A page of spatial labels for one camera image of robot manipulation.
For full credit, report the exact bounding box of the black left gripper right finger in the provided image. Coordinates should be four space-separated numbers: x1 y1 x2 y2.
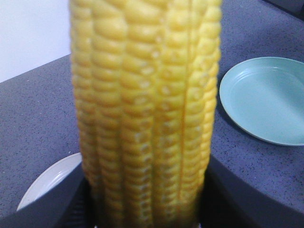
198 157 304 228

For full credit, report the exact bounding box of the green round plate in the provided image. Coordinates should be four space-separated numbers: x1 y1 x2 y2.
219 57 304 146

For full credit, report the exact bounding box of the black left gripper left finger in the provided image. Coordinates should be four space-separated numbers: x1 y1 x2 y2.
0 165 95 228

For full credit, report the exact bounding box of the white round plate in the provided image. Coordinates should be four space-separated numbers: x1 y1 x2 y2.
16 153 82 211

